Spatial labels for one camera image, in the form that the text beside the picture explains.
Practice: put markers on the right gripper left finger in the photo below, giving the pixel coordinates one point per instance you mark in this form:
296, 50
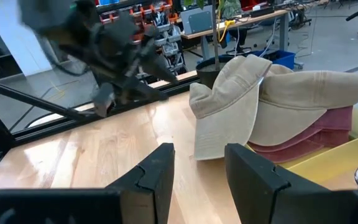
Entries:
154, 186

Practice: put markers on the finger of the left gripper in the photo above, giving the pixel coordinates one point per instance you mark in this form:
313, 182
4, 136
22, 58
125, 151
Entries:
145, 91
160, 70

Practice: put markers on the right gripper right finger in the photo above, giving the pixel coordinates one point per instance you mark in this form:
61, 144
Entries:
250, 186

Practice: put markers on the beige cotton baseball cap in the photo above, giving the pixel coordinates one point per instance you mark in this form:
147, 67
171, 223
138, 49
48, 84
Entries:
225, 124
300, 102

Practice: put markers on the red cotton baseball cap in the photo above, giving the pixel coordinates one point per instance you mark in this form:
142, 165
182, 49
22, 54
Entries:
331, 124

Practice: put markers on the green potted plant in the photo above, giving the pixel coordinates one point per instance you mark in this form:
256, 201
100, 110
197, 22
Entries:
207, 73

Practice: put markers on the grey box device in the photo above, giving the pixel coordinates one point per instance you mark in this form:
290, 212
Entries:
197, 20

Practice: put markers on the yellow plastic bin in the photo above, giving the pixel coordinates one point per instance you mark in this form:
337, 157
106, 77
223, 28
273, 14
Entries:
331, 161

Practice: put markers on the black office chair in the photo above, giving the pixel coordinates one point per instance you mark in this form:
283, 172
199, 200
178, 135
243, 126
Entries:
241, 35

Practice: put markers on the green bag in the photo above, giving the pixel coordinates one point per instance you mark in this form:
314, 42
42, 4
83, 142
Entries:
232, 9

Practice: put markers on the wooden top office desk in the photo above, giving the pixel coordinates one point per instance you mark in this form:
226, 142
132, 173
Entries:
259, 15

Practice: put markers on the blue plastic bin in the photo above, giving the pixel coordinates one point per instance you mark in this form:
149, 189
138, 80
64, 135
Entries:
281, 59

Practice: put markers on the black horizontal frame rail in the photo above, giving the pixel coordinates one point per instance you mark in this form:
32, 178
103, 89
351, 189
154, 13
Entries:
57, 127

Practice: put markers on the black diagonal frame strut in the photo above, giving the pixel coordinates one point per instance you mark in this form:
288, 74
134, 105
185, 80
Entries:
26, 98

